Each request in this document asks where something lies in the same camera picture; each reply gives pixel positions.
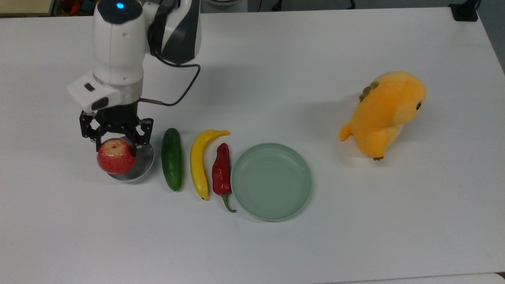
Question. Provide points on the yellow banana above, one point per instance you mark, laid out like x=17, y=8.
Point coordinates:
x=197, y=161

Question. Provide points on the pale green round plate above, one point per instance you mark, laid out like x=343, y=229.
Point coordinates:
x=271, y=181

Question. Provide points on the grey round bowl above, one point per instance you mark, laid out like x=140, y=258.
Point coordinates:
x=144, y=163

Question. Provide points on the red chili pepper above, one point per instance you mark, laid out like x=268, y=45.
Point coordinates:
x=221, y=171

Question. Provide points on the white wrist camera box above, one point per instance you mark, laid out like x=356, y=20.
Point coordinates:
x=88, y=92

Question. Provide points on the orange plush toy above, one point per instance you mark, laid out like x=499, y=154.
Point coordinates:
x=380, y=118

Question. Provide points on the tan cardboard box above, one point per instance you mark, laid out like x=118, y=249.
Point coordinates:
x=23, y=7

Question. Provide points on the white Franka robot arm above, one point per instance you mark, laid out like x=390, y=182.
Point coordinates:
x=118, y=47

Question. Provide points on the black power plug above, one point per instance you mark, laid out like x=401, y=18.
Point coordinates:
x=277, y=6

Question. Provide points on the red apple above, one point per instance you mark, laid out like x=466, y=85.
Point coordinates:
x=115, y=157

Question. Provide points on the green cucumber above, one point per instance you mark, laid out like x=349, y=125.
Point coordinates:
x=172, y=159

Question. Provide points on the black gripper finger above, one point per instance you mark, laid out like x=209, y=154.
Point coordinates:
x=145, y=128
x=88, y=127

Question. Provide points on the clear bin of toy fruit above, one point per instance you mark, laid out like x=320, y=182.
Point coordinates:
x=75, y=7

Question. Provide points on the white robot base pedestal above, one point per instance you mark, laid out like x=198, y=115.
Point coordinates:
x=227, y=5

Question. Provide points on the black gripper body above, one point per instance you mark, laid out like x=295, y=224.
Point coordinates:
x=118, y=116

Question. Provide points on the black corner clamp mount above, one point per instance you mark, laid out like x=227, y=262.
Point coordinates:
x=464, y=11

